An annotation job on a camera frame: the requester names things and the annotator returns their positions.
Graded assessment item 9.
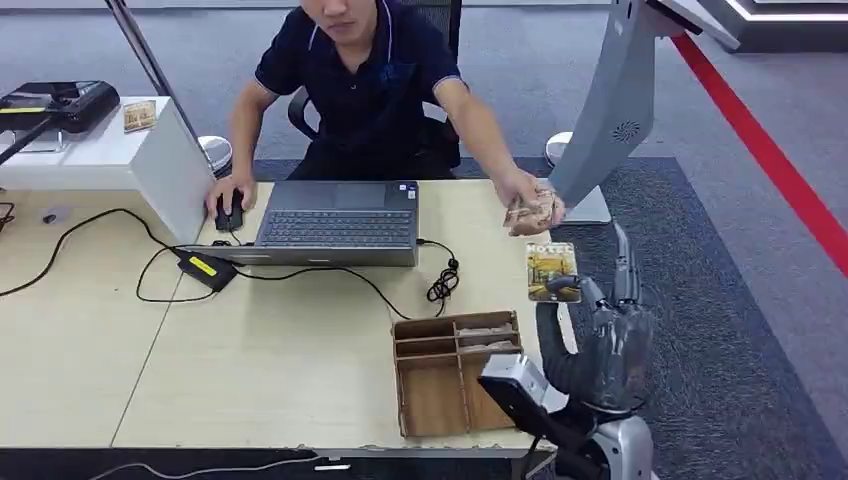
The person's left hand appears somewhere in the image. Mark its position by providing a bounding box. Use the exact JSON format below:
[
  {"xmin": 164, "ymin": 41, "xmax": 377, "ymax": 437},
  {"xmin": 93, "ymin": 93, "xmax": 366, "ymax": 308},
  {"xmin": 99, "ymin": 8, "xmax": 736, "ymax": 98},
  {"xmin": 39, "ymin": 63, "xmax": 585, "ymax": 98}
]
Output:
[{"xmin": 493, "ymin": 168, "xmax": 568, "ymax": 230}]

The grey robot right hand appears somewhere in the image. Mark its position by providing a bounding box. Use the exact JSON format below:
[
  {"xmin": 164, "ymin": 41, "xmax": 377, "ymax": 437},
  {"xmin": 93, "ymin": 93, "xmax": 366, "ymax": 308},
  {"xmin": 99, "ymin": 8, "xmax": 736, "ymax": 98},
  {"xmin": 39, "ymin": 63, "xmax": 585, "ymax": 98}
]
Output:
[{"xmin": 535, "ymin": 221, "xmax": 655, "ymax": 414}]

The person's right hand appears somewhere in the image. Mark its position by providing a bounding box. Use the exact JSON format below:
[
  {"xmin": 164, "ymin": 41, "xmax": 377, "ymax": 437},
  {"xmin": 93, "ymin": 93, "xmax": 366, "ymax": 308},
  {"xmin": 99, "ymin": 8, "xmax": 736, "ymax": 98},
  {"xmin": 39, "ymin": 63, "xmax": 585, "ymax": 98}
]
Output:
[{"xmin": 203, "ymin": 173, "xmax": 260, "ymax": 219}]

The brown card stack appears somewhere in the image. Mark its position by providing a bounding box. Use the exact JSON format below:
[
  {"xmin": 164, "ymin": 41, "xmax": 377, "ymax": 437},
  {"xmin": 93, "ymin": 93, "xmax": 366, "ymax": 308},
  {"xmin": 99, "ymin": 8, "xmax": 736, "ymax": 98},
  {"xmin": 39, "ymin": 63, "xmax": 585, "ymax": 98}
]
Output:
[{"xmin": 503, "ymin": 190, "xmax": 564, "ymax": 238}]

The black computer mouse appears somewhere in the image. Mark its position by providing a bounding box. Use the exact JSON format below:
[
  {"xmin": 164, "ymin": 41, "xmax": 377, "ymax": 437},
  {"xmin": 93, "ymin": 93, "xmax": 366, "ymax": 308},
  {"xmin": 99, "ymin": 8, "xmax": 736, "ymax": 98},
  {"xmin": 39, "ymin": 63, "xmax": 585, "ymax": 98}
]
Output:
[{"xmin": 213, "ymin": 190, "xmax": 245, "ymax": 233}]

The yellow illustrated card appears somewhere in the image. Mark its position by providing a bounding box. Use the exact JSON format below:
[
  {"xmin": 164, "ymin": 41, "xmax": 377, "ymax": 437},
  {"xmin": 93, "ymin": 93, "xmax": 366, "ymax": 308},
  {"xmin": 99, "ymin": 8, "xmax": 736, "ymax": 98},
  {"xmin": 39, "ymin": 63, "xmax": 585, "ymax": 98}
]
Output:
[{"xmin": 525, "ymin": 242, "xmax": 583, "ymax": 305}]

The round white stand base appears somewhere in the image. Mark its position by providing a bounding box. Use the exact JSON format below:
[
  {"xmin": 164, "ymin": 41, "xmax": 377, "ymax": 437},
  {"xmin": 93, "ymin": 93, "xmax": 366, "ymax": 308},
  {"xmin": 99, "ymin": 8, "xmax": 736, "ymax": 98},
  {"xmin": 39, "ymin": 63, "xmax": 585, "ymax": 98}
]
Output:
[
  {"xmin": 544, "ymin": 132, "xmax": 574, "ymax": 170},
  {"xmin": 197, "ymin": 135, "xmax": 233, "ymax": 177}
]

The white box partition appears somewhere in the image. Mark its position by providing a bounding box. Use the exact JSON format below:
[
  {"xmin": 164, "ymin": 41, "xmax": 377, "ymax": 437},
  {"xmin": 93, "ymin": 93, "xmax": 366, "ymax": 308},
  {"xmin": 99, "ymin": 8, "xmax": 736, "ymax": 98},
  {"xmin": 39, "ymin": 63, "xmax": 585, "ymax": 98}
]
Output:
[{"xmin": 0, "ymin": 95, "xmax": 217, "ymax": 245}]

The black power adapter yellow label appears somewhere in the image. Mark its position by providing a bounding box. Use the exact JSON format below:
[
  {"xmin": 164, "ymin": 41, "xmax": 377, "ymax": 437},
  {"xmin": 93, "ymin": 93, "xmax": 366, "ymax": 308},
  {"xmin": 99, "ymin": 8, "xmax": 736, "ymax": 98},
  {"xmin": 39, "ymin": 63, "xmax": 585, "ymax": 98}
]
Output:
[{"xmin": 176, "ymin": 249, "xmax": 238, "ymax": 293}]

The dark grey carpet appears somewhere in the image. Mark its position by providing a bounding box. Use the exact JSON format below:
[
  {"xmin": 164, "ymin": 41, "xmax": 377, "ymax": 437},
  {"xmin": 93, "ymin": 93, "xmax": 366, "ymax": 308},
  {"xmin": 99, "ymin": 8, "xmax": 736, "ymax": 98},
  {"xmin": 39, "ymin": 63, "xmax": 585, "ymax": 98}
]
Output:
[{"xmin": 254, "ymin": 156, "xmax": 848, "ymax": 480}]

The grey kiosk stand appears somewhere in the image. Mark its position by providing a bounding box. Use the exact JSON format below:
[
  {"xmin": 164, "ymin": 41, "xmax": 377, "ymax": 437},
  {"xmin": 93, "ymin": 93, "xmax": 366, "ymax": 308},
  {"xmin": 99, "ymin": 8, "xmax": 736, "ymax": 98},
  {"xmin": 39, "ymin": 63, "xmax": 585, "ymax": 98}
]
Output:
[{"xmin": 546, "ymin": 0, "xmax": 741, "ymax": 227}]

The grey laptop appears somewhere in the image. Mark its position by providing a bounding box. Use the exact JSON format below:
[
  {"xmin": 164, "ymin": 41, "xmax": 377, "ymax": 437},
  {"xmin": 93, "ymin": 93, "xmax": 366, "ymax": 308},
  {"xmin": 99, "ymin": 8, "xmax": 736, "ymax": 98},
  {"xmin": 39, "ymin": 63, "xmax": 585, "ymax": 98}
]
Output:
[{"xmin": 187, "ymin": 180, "xmax": 421, "ymax": 268}]

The dark slanted pole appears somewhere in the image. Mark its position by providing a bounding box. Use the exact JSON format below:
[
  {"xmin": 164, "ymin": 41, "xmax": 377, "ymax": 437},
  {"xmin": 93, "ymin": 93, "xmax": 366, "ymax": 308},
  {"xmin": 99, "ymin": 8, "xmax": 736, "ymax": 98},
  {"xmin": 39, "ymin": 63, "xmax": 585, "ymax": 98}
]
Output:
[{"xmin": 104, "ymin": 0, "xmax": 200, "ymax": 144}]

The person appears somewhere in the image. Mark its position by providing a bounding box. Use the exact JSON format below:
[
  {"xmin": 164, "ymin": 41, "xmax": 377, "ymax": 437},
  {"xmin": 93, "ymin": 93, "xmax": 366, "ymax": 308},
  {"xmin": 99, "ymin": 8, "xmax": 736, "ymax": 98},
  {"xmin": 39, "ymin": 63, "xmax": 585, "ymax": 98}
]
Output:
[{"xmin": 203, "ymin": 0, "xmax": 568, "ymax": 238}]

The black desktop device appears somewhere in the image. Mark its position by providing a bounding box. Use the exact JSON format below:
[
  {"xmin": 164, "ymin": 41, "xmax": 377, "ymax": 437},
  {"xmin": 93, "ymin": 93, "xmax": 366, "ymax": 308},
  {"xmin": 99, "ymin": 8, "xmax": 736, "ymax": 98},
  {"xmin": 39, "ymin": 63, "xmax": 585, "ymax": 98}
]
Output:
[{"xmin": 0, "ymin": 80, "xmax": 123, "ymax": 134}]

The wooden card box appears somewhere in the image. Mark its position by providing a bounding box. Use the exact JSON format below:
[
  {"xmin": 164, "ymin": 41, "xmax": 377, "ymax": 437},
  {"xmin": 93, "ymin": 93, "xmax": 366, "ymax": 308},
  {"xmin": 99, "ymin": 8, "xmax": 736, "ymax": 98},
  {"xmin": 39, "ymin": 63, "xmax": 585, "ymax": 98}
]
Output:
[{"xmin": 390, "ymin": 311, "xmax": 525, "ymax": 439}]

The clear acrylic stand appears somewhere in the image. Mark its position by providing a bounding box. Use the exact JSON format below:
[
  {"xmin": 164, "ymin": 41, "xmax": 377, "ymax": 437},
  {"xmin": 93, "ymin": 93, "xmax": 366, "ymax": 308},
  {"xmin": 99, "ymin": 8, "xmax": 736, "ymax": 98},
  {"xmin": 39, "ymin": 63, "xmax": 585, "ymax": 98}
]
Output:
[{"xmin": 6, "ymin": 129, "xmax": 71, "ymax": 155}]

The red floor tape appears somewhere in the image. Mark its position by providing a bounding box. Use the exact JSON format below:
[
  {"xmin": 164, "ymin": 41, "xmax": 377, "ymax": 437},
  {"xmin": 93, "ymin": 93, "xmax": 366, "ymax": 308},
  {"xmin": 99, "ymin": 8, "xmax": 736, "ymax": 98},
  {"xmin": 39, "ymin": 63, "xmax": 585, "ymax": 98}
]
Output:
[{"xmin": 670, "ymin": 33, "xmax": 848, "ymax": 280}]

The black front panel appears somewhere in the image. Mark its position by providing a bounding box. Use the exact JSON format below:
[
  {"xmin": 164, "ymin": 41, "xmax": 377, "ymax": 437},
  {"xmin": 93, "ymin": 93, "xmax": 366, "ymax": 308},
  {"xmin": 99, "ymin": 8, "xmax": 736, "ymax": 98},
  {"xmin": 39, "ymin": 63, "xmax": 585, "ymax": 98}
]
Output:
[{"xmin": 0, "ymin": 449, "xmax": 558, "ymax": 480}]

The lit display platform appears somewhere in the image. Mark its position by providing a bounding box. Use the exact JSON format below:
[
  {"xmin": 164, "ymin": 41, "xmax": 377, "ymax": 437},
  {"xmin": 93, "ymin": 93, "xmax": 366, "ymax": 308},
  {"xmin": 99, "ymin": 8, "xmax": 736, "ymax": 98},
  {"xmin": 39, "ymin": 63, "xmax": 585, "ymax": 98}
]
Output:
[{"xmin": 695, "ymin": 0, "xmax": 848, "ymax": 54}]

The black laptop charging cable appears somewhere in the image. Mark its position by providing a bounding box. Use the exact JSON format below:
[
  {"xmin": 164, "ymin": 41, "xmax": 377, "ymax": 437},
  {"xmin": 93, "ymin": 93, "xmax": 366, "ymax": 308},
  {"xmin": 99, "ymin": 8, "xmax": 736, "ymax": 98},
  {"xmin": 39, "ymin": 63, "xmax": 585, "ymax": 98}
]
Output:
[{"xmin": 231, "ymin": 238, "xmax": 462, "ymax": 323}]

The black mains cable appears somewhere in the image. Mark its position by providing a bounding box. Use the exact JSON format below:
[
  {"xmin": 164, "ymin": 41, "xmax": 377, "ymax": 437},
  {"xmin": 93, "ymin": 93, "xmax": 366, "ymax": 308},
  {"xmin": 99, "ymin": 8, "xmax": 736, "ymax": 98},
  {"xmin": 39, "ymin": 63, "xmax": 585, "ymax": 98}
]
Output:
[{"xmin": 0, "ymin": 208, "xmax": 220, "ymax": 305}]

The white cable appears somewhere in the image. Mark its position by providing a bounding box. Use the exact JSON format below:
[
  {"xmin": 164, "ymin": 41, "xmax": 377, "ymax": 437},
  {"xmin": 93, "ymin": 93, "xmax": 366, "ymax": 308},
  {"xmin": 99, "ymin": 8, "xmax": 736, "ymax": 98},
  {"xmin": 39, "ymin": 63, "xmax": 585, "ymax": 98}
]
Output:
[{"xmin": 89, "ymin": 455, "xmax": 326, "ymax": 480}]

